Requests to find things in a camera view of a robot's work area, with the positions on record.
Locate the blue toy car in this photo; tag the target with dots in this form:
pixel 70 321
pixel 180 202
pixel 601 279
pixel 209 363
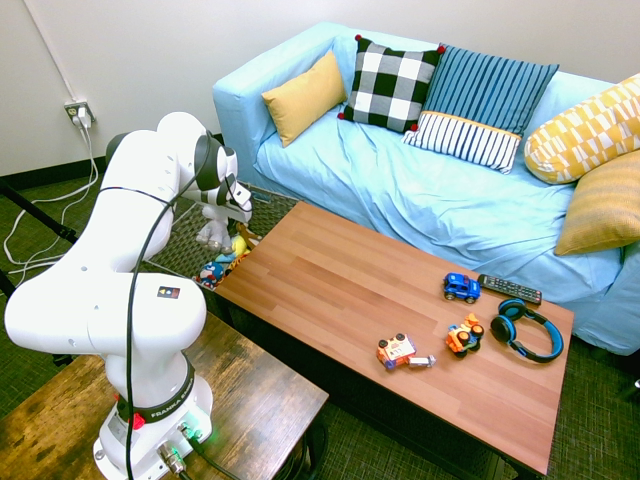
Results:
pixel 462 288

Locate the black tripod stand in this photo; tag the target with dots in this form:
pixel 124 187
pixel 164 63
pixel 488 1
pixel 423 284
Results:
pixel 45 220

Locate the woven wicker basket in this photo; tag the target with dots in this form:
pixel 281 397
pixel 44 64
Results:
pixel 182 240

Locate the orange ribbed pillow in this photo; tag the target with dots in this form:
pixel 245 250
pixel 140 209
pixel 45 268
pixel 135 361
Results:
pixel 605 205

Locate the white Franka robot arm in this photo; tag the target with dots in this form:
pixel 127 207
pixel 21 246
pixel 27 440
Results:
pixel 115 300

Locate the black remote control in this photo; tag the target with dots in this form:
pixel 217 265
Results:
pixel 510 289

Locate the flame print plush toy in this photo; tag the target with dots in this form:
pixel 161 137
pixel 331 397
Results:
pixel 236 262

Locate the yellow blue plush toy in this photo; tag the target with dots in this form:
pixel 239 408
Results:
pixel 235 249

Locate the plain mustard yellow pillow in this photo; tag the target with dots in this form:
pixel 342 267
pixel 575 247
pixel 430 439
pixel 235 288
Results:
pixel 305 97

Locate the white navy striped pillow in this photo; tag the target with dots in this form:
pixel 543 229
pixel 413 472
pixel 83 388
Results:
pixel 465 140

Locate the brown plush dog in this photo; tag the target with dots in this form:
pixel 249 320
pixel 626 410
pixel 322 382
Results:
pixel 246 234

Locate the white stuffed toy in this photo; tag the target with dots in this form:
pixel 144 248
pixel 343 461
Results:
pixel 214 230

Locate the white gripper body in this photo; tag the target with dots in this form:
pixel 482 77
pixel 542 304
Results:
pixel 242 197

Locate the rustic brown side table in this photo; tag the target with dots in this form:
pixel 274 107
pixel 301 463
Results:
pixel 250 400

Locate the blue black headphones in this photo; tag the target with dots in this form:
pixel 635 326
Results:
pixel 505 327

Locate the dark blue striped pillow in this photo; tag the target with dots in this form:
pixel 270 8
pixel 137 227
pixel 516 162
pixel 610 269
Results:
pixel 480 85

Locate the black white checkered pillow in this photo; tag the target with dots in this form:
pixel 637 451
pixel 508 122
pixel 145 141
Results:
pixel 390 82

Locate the Captain America plush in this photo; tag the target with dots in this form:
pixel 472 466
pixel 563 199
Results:
pixel 211 274

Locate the reddish wood coffee table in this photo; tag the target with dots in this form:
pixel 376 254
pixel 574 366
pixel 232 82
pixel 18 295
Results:
pixel 350 310

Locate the red orange toy truck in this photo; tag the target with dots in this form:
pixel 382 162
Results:
pixel 397 352

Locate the orange toy vehicle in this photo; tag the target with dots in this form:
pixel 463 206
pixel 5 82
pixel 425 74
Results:
pixel 464 337

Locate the yellow white patterned pillow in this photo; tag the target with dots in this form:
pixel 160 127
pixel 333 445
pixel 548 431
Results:
pixel 580 135

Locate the light blue sofa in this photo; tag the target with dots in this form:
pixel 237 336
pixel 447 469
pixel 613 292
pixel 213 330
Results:
pixel 425 200

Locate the wall power outlet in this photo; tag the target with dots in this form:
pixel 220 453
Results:
pixel 79 112

